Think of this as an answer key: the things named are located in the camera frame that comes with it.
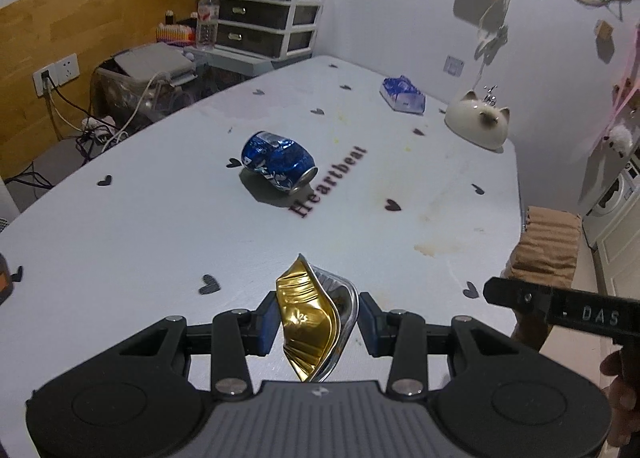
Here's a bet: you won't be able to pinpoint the clear water bottle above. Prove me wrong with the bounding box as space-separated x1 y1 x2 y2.
196 0 221 49

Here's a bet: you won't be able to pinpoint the white cable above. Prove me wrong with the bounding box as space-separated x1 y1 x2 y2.
102 70 173 149

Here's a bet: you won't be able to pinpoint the orange black object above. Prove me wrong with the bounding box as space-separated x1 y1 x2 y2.
0 253 14 307

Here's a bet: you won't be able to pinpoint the storage box with grey lid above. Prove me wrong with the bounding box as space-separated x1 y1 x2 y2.
91 45 198 126

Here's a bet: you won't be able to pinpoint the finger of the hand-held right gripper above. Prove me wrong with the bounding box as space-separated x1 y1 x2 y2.
482 277 556 325

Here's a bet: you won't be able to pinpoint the white washing machine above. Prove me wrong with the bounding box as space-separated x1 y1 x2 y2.
582 155 640 249

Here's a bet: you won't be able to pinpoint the white kitchen cabinets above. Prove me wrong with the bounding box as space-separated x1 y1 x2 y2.
597 218 640 299

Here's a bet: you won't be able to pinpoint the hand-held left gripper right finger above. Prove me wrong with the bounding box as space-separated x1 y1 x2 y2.
359 292 521 399

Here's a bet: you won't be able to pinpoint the white wall socket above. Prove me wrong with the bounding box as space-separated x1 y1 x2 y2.
32 54 81 97

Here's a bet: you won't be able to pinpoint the pink hanging ribbon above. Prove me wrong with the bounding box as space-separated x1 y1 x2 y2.
611 22 640 119

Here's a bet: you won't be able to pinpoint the crushed blue drink can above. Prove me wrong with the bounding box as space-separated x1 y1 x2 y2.
241 131 319 193

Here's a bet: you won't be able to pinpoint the person's right hand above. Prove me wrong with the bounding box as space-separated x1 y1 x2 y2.
600 350 640 410

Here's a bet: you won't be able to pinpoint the grey low shelf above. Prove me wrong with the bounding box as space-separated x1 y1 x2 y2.
187 45 281 77

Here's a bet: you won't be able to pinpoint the white plush toy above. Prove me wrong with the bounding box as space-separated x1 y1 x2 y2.
602 124 633 157

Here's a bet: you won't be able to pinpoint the black cable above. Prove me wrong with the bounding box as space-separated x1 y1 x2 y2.
44 80 98 141

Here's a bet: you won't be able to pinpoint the gold foil tray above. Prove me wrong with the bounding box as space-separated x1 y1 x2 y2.
275 254 360 383

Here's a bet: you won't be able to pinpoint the brown paper bag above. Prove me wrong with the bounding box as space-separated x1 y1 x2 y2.
502 206 583 354

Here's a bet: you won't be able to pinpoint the white power strip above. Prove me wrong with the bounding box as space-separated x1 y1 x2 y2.
81 117 117 135

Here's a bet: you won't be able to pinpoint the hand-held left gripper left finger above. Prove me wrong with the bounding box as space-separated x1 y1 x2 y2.
117 294 279 400

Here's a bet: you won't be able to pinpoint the cat-shaped ceramic bowl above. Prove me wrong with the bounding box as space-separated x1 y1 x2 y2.
444 91 511 151

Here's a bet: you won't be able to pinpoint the colourful striped holder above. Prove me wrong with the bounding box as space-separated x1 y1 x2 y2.
156 22 197 46

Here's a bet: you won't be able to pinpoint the blue tissue pack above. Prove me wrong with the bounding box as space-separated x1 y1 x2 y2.
379 75 427 115

